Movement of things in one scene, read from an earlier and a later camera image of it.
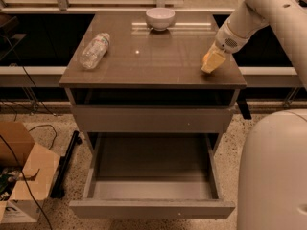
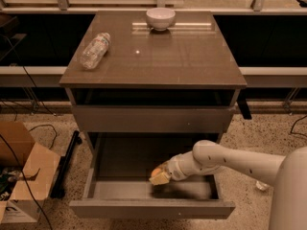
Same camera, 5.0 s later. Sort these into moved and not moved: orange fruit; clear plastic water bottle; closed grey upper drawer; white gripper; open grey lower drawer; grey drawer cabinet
Moved: white gripper; orange fruit
Not moved: open grey lower drawer; clear plastic water bottle; closed grey upper drawer; grey drawer cabinet
